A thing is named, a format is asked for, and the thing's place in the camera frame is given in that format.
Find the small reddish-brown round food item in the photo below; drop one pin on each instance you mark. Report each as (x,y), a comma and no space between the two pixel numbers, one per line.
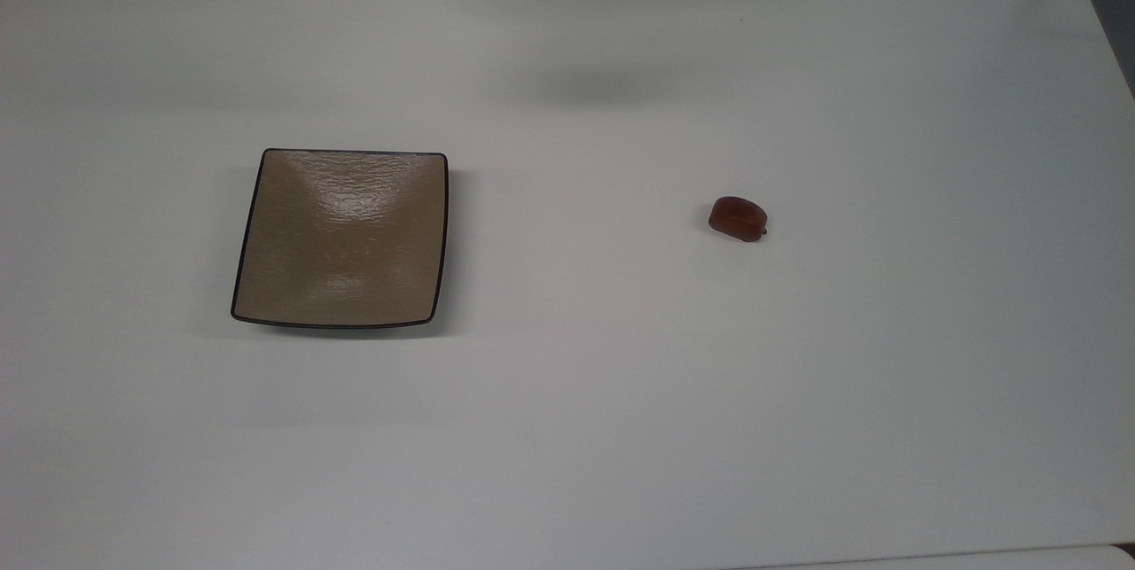
(737,217)

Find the square brown ceramic plate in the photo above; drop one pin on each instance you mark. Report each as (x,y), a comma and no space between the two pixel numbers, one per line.
(341,238)

